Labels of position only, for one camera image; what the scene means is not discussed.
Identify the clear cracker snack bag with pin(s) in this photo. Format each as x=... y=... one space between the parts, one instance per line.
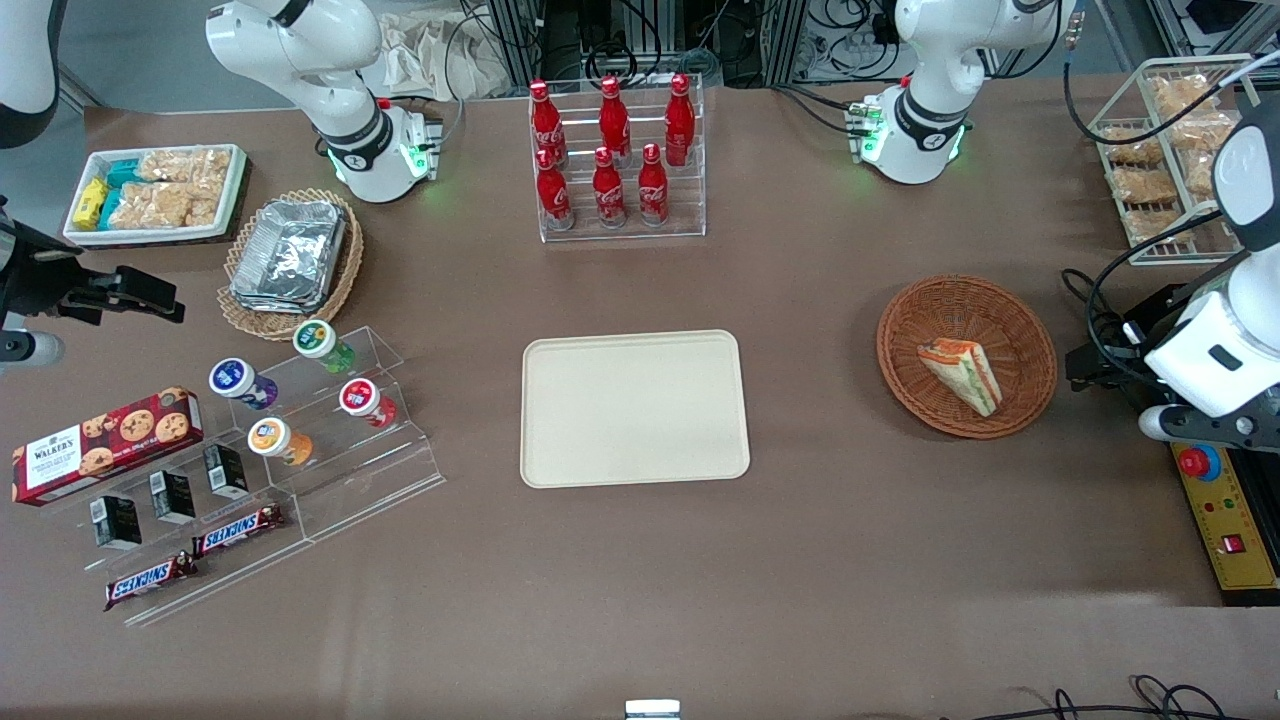
x=1145 y=185
x=1130 y=145
x=1205 y=130
x=1185 y=95
x=1150 y=225
x=1200 y=175

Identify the oval light wicker basket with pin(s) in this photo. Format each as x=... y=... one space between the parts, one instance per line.
x=342 y=280

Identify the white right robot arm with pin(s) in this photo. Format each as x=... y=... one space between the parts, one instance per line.
x=300 y=50

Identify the red lid gum jar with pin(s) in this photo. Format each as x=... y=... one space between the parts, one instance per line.
x=357 y=397

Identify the small black box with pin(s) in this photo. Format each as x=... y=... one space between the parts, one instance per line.
x=226 y=470
x=172 y=497
x=117 y=522

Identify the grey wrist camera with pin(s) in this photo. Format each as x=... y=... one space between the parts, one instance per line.
x=1200 y=428
x=30 y=348

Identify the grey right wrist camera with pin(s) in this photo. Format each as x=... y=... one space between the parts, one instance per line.
x=30 y=348

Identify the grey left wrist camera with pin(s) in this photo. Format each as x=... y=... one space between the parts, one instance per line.
x=1200 y=428

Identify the green lid gum jar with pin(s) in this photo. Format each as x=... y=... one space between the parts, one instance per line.
x=315 y=340

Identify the stacked foil containers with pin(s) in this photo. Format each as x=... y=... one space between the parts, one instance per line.
x=290 y=255

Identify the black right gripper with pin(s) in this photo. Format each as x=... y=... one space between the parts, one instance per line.
x=22 y=272

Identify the clear rice cracker bag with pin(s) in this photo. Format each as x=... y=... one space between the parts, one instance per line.
x=160 y=205
x=185 y=165

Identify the clear acrylic stepped display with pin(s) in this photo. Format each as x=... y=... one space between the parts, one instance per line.
x=400 y=470

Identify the white crumpled cloth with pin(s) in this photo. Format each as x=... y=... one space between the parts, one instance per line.
x=420 y=60

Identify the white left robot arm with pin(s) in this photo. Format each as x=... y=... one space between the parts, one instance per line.
x=940 y=60

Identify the round brown wicker basket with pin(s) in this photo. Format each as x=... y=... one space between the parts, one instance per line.
x=960 y=305

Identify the white rectangular snack bin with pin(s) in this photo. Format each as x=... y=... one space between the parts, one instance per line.
x=150 y=234

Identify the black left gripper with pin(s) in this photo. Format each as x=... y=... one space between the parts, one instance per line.
x=1160 y=318

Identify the orange lid gum jar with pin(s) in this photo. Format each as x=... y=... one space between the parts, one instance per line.
x=268 y=437

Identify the yellow emergency stop control box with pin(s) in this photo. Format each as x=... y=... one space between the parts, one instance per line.
x=1225 y=520

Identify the red cola bottle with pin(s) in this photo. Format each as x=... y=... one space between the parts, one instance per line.
x=680 y=115
x=553 y=195
x=613 y=115
x=653 y=190
x=545 y=120
x=608 y=195

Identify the red Walkers cookie box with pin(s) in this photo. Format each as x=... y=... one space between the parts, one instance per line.
x=110 y=440

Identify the Snickers chocolate bar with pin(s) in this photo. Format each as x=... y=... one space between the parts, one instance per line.
x=150 y=581
x=238 y=530

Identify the triangle sandwich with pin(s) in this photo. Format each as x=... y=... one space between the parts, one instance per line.
x=960 y=375

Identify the clear acrylic bottle rack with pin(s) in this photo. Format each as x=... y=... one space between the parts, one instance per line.
x=685 y=215

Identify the purple lid gum jar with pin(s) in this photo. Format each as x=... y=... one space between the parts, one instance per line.
x=230 y=378

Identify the teal snack packet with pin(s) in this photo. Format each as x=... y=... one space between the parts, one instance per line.
x=110 y=207
x=122 y=173

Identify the yellow snack packet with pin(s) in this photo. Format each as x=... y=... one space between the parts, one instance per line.
x=90 y=205

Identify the beige plastic tray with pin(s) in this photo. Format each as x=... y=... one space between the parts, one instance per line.
x=635 y=410

